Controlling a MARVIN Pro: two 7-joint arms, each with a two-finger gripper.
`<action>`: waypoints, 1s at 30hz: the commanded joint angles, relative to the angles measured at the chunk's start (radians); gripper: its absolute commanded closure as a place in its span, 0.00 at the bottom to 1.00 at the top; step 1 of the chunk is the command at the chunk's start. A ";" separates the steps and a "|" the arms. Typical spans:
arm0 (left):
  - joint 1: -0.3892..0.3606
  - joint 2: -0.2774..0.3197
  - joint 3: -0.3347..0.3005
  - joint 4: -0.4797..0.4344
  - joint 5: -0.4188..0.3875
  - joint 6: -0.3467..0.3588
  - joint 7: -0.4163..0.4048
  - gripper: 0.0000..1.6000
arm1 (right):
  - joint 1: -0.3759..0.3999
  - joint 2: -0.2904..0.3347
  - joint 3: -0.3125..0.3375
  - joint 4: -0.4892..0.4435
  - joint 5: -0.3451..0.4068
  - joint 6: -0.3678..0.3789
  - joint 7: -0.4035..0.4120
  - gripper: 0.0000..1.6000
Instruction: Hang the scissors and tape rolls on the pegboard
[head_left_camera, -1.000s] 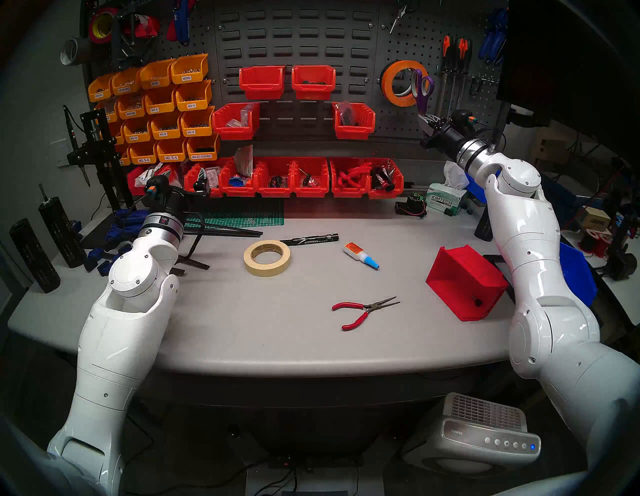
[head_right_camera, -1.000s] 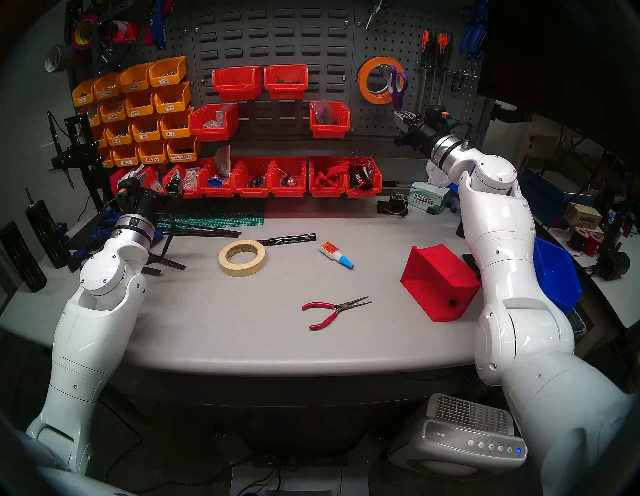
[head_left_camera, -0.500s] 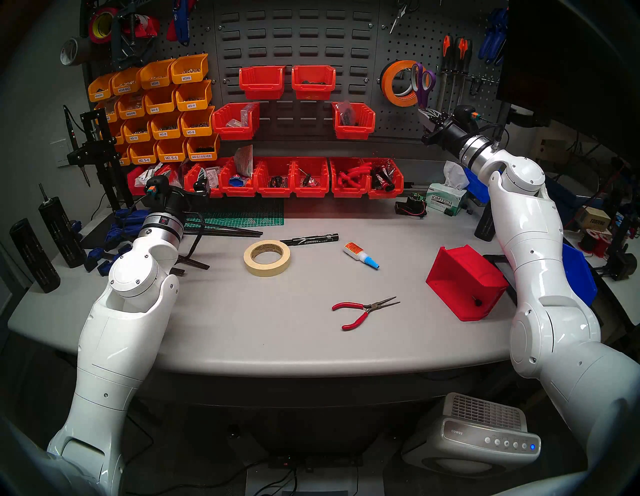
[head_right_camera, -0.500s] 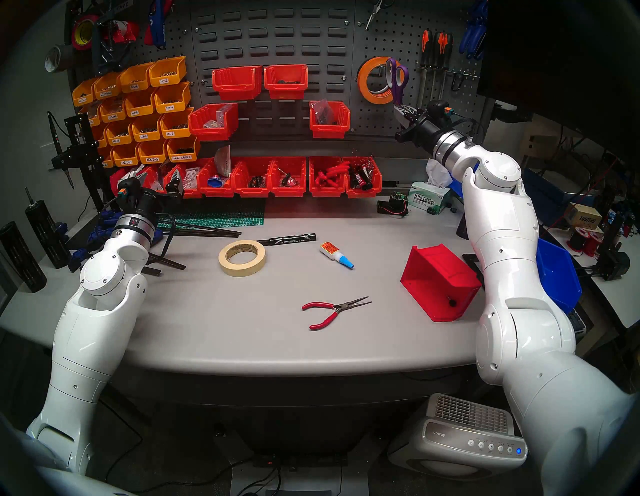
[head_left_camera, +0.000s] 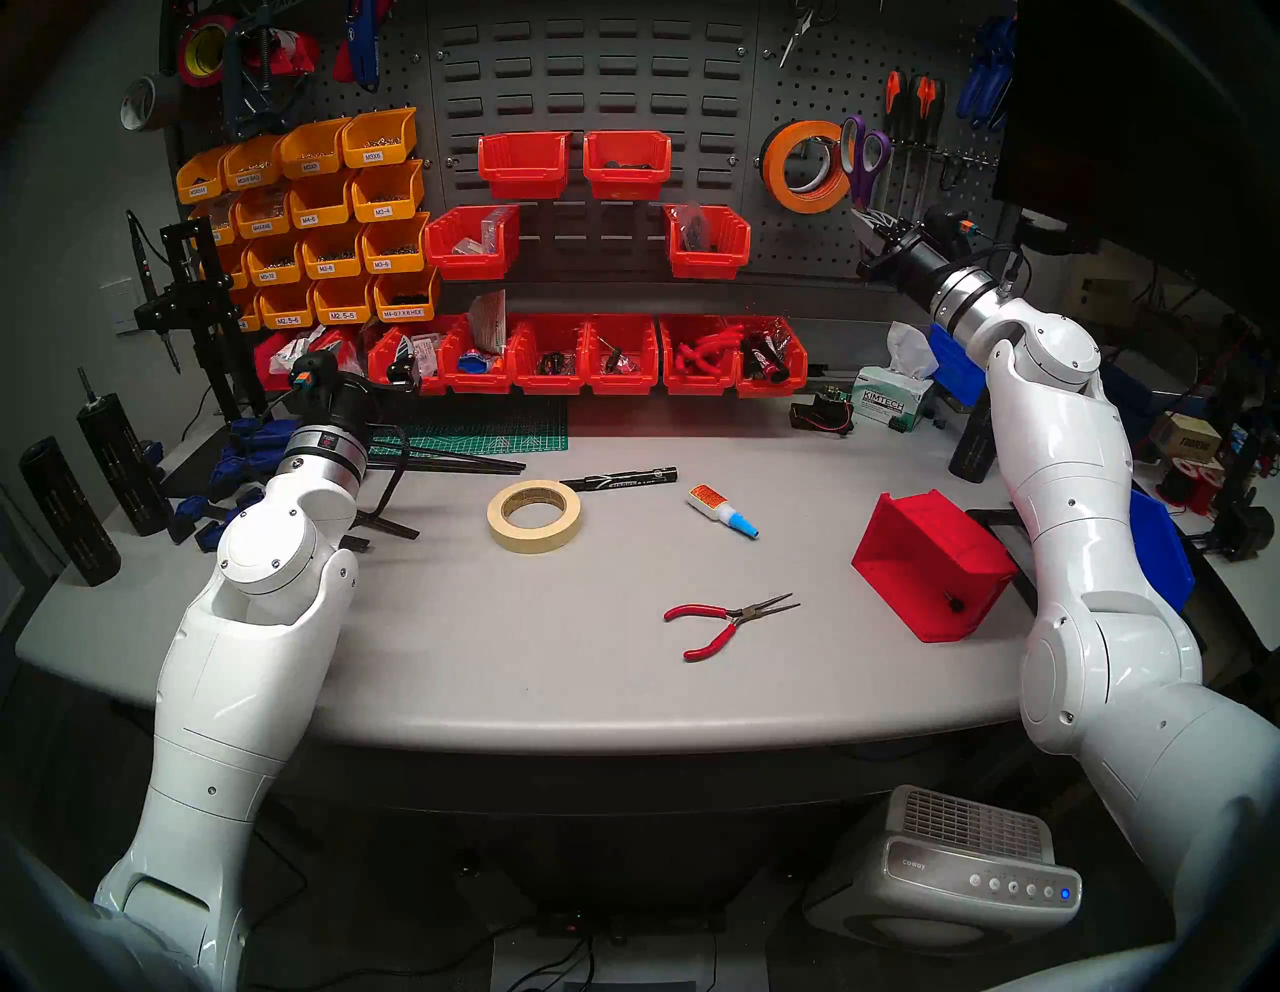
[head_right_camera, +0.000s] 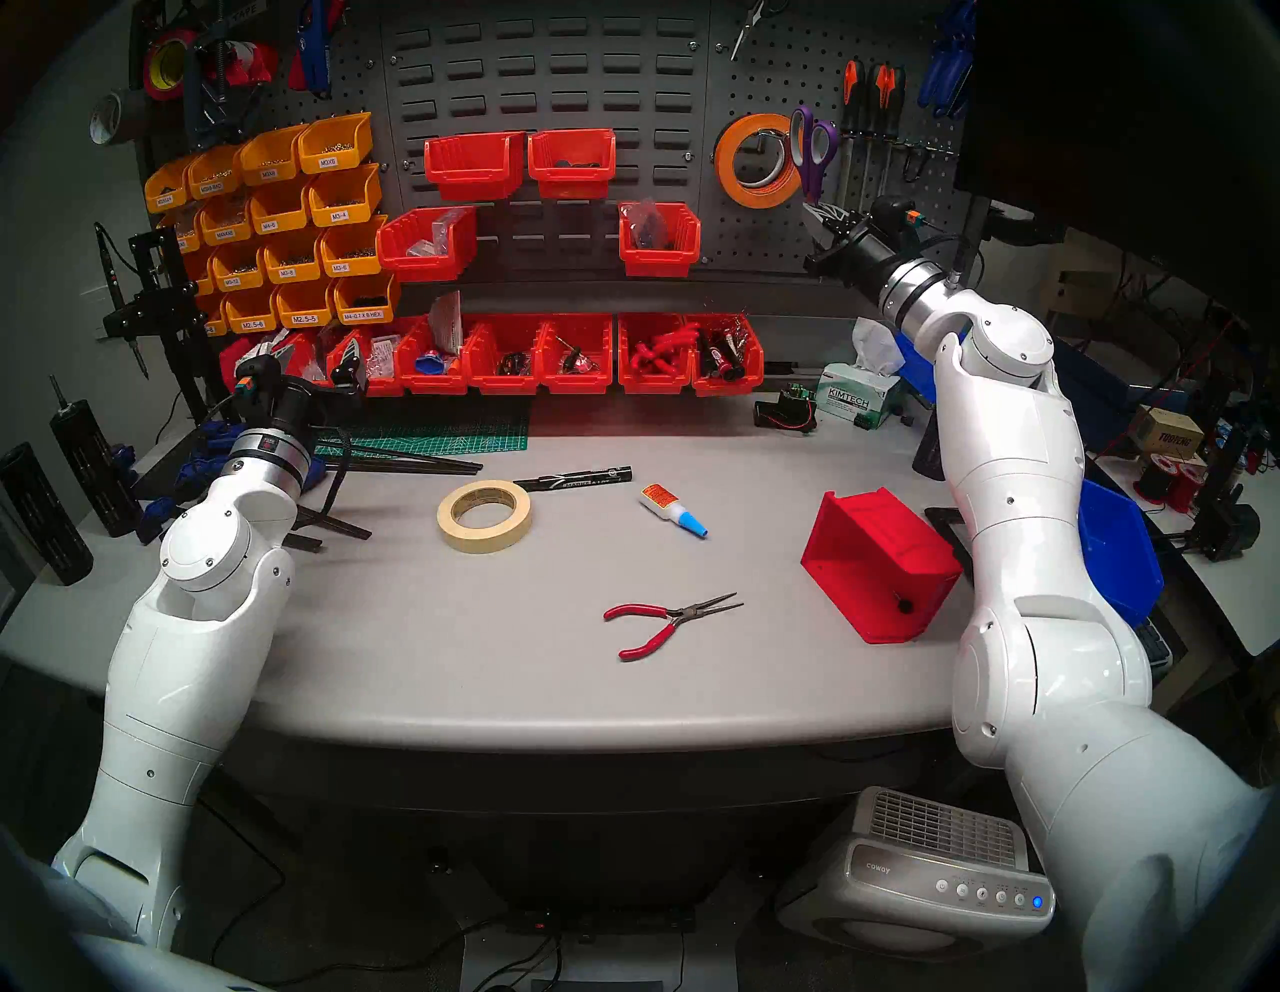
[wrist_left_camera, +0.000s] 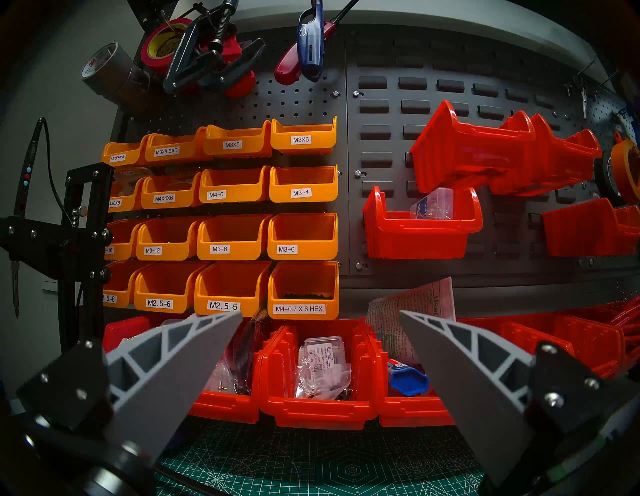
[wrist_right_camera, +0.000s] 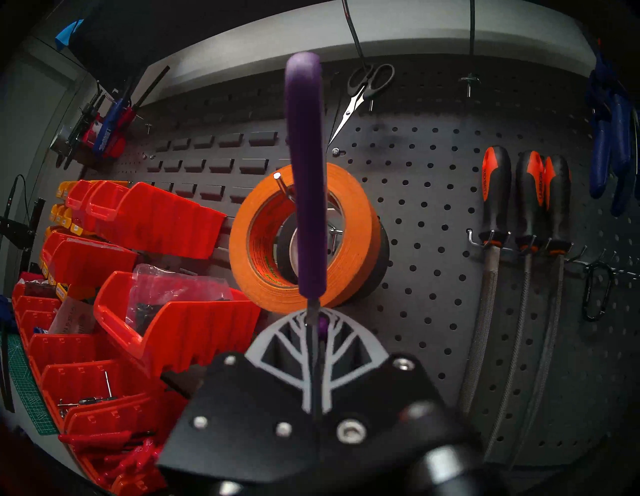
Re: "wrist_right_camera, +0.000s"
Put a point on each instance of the black bar clamp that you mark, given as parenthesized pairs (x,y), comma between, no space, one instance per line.
(82,125)

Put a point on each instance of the orange tape roll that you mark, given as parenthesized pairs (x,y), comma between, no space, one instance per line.
(355,225)

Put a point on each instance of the black soldering iron pen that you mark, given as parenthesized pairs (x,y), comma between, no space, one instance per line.
(12,195)

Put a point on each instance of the black tape roll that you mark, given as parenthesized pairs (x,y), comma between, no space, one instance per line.
(382,260)

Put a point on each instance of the blue hanging spring clamps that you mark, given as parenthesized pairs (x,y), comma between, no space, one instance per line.
(610,140)

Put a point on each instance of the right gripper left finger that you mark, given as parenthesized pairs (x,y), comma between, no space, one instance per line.
(240,425)

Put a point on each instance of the metal double peg hook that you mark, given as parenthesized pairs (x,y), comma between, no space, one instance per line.
(280,182)

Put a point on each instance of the clear plastic parts bag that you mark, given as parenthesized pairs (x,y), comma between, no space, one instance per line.
(170,290)

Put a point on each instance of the small silver scissors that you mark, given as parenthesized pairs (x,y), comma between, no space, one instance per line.
(367,87)

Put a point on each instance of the green cutting mat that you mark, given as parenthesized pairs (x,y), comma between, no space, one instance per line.
(25,390)

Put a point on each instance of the grey pegboard back panel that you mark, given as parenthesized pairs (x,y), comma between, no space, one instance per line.
(425,175)

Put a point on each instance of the grey overhead workbench shelf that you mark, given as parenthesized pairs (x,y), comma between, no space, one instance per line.
(400,30)

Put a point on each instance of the black metal fixture stand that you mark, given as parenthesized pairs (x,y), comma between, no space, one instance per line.
(20,232)

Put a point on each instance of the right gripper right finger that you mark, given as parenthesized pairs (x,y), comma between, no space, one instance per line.
(390,400)

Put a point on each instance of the black carabiner hook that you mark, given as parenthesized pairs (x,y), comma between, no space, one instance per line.
(597,290)

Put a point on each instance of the blue cloth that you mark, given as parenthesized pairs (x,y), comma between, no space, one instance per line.
(70,32)

